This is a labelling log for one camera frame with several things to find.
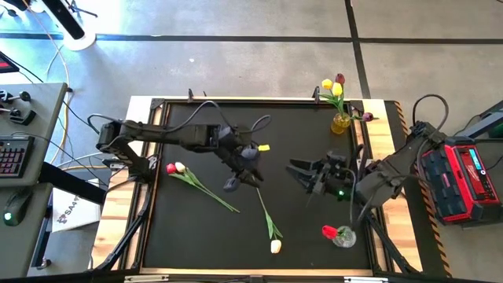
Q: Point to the black table mat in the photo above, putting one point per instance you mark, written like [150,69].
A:
[196,243]

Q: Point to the clear glass vase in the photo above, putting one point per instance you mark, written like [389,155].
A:
[346,239]

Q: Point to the black knob lever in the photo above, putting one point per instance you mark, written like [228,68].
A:
[24,95]

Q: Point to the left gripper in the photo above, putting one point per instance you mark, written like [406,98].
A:
[245,161]

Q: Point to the cream artificial tulip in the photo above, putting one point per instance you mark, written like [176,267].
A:
[181,167]
[276,246]

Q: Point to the black panel with hazard stripes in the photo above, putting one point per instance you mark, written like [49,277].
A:
[424,251]

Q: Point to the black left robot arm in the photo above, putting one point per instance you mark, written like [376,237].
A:
[177,137]

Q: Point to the red portable power station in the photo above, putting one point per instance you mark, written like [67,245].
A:
[452,188]

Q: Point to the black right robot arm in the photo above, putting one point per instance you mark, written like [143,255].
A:
[385,177]

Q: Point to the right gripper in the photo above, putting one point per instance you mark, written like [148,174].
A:
[332,177]

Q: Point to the grey equipment case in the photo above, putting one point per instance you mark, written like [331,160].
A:
[487,122]

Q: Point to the black computer mouse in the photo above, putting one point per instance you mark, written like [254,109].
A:
[15,208]

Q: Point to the black metal beam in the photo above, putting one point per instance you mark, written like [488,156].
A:
[74,184]

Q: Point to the black computer keyboard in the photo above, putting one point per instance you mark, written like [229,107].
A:
[13,157]

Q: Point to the yellow artificial tulip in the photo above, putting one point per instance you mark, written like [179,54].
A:
[327,83]
[337,89]

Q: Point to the black table clamp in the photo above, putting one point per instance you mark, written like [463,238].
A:
[316,95]
[191,95]

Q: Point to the black desk clamp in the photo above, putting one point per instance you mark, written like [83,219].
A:
[24,117]

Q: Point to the amber glass vase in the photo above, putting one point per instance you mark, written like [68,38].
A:
[340,123]

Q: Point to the black metal table frame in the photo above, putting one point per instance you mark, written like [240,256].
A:
[156,103]

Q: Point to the dark maroon artificial tulip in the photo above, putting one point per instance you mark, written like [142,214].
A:
[367,116]
[340,78]

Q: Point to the silver metal bracket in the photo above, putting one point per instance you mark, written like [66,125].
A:
[145,279]
[365,280]

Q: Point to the red artificial tulip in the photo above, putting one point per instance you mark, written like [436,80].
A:
[329,232]
[169,169]

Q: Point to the grey desk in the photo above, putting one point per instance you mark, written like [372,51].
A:
[47,118]
[23,255]

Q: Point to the white pedestal stand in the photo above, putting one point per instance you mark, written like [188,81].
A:
[78,41]

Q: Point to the yellow tape tag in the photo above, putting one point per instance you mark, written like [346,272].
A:
[264,148]

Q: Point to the dark monitor screen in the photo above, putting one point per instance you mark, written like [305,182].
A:
[7,65]

